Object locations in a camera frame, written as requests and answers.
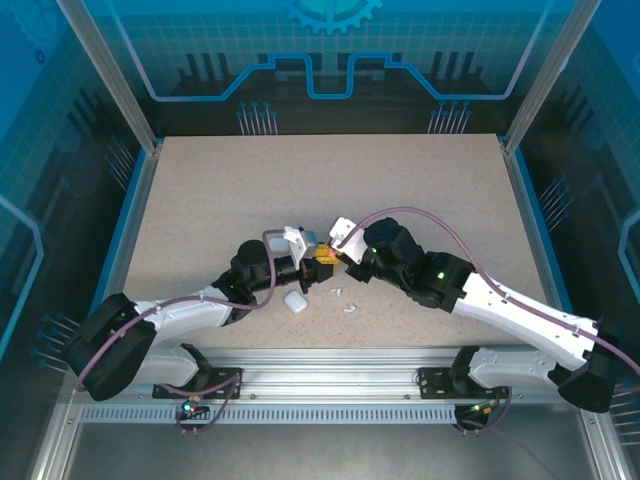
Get slotted cable duct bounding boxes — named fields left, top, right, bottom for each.
left=79, top=403, right=459, bottom=426

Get blue printed side panel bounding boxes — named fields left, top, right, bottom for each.
left=519, top=0, right=640, bottom=381
left=0, top=0, right=151, bottom=381

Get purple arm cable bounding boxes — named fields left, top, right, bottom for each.
left=74, top=227, right=294, bottom=394
left=332, top=207, right=640, bottom=379

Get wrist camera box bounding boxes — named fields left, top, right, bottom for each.
left=282, top=224, right=321, bottom=275
left=328, top=215, right=370, bottom=265

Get blue printed back panel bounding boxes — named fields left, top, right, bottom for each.
left=82, top=0, right=576, bottom=139

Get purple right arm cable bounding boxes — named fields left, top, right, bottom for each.
left=332, top=207, right=640, bottom=379

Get blue table edge strip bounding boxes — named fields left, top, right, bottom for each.
left=509, top=144, right=576, bottom=316
left=102, top=148, right=157, bottom=301

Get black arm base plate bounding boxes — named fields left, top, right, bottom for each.
left=417, top=367, right=512, bottom=401
left=152, top=367, right=245, bottom=401

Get aluminium front rail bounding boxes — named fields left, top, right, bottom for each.
left=64, top=344, right=601, bottom=406

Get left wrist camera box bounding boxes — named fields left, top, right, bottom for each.
left=282, top=224, right=321, bottom=275

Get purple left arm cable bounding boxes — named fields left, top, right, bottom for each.
left=74, top=227, right=294, bottom=394

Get aluminium frame post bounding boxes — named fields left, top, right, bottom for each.
left=55, top=0, right=164, bottom=154
left=502, top=0, right=605, bottom=156

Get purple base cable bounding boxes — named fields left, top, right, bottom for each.
left=153, top=375, right=245, bottom=437
left=453, top=384, right=515, bottom=437

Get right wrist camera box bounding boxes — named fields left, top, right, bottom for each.
left=328, top=215, right=370, bottom=265

